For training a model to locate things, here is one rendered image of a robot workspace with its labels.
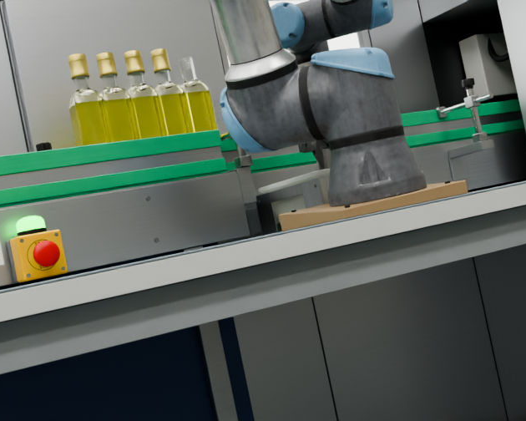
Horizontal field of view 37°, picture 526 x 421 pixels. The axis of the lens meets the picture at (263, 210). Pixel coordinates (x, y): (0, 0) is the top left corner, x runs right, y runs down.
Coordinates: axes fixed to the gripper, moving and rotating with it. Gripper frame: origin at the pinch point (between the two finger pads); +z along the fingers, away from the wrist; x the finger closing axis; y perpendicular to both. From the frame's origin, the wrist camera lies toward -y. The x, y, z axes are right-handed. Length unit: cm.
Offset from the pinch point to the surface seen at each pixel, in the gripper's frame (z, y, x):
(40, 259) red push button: 2, 1, 58
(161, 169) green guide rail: -9.8, 12.5, 30.2
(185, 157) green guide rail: -11.5, 12.9, 24.8
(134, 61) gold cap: -33.4, 24.6, 26.0
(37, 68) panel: -37, 38, 41
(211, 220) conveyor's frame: 1.0, 10.8, 23.2
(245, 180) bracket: -5.5, 10.9, 14.5
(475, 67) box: -29, 38, -82
